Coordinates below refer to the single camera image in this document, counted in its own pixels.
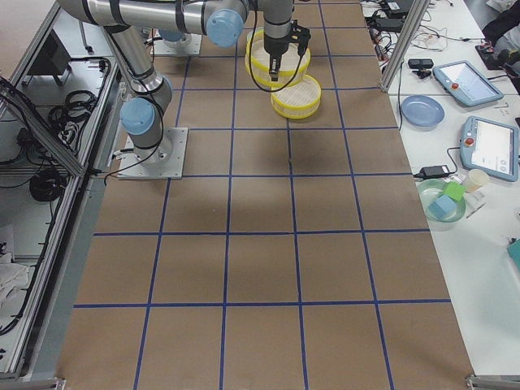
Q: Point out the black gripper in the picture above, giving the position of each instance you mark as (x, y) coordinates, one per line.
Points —
(276, 47)

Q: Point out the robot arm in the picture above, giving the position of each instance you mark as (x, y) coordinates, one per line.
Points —
(221, 21)

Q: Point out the yellow steamer bottom layer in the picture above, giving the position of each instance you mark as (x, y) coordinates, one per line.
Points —
(299, 101)

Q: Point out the black webcam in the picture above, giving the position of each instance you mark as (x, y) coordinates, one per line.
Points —
(421, 67)

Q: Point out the blue plate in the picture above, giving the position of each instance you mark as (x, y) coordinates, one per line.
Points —
(422, 111)

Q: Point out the teach pendant upper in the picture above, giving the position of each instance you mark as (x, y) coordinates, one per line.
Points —
(466, 84)

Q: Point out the teach pendant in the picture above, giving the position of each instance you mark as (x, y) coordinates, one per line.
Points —
(491, 147)
(466, 84)

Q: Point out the black power brick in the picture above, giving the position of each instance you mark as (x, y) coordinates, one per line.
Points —
(433, 172)

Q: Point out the green bowl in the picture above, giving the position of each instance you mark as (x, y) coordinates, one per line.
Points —
(429, 190)

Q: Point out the green foam cube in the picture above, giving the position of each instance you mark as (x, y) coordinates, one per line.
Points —
(454, 190)

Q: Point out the blue foam cube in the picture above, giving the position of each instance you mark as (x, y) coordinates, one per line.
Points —
(442, 207)

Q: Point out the teach pendant lower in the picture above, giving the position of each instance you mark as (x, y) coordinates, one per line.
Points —
(491, 147)

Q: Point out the beige cup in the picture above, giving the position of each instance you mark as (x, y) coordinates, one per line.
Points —
(475, 180)

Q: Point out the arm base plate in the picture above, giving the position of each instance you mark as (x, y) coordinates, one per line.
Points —
(187, 46)
(167, 161)

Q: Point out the aluminium frame post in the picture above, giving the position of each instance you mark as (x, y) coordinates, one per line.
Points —
(411, 24)

